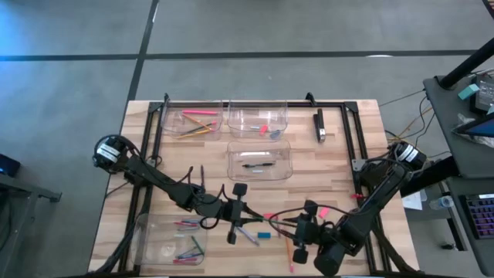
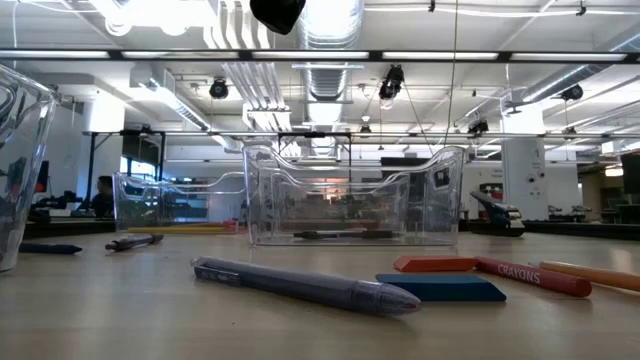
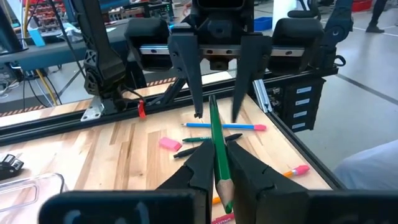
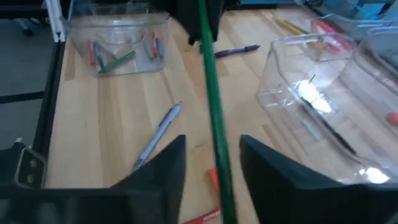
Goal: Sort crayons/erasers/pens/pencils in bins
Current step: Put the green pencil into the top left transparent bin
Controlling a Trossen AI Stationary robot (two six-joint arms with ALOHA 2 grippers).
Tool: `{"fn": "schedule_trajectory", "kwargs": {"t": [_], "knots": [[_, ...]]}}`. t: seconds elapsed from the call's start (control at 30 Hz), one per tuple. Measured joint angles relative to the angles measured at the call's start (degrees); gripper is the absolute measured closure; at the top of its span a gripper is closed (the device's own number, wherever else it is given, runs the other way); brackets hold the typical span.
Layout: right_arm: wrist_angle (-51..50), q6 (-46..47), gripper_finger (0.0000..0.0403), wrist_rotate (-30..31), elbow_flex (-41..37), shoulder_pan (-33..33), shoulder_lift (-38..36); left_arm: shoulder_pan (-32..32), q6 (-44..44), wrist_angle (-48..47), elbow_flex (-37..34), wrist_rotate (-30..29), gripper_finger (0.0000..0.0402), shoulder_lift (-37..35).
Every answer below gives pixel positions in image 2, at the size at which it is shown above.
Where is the purple pen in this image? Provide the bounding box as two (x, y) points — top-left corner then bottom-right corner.
(103, 233), (165, 252)

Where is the grey-blue pen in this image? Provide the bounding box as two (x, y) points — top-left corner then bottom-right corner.
(189, 255), (423, 318)

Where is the red eraser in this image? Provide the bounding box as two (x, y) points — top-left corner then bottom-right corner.
(392, 255), (480, 274)

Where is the red crayon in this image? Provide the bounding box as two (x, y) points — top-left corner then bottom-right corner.
(473, 255), (594, 299)

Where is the orange pencil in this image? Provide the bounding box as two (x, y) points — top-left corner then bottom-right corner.
(537, 260), (640, 294)

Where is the clear plastic bin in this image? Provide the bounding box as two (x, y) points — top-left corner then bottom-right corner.
(242, 143), (467, 248)
(257, 172), (412, 236)
(0, 63), (62, 274)
(111, 170), (250, 234)

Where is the dark pencil with red end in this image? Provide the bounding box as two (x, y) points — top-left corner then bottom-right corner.
(169, 218), (242, 234)

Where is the black pen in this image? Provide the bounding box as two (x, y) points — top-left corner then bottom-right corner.
(292, 228), (399, 241)

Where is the yellow pencil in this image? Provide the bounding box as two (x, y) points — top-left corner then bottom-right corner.
(125, 226), (232, 235)

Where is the person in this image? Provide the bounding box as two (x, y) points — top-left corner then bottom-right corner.
(90, 174), (117, 220)

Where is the black stapler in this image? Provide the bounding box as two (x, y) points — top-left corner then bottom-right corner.
(468, 189), (527, 238)

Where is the dark blue pen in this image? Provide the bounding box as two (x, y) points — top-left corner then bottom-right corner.
(17, 241), (84, 256)

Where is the blue eraser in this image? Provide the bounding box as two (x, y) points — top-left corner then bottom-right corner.
(375, 272), (508, 303)

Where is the silver ventilation duct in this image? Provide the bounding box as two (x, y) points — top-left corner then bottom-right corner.
(297, 0), (366, 101)

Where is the distant black rig frame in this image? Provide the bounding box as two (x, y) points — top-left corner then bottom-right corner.
(277, 130), (354, 169)

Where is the hanging black cable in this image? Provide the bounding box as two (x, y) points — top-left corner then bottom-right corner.
(443, 0), (460, 149)

